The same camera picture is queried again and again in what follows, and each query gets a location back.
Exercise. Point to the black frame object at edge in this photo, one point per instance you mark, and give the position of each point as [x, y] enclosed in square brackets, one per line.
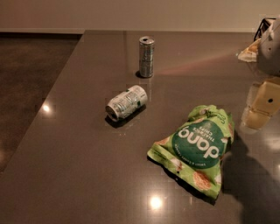
[264, 26]

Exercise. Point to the green dang chips bag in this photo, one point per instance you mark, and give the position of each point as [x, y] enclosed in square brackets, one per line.
[193, 153]

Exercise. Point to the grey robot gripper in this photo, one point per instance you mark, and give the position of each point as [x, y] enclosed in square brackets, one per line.
[270, 53]

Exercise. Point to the silver green 7up can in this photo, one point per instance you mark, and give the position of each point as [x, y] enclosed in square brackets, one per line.
[126, 103]

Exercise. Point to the tall silver standing can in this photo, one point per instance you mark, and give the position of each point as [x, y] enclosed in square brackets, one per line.
[146, 52]

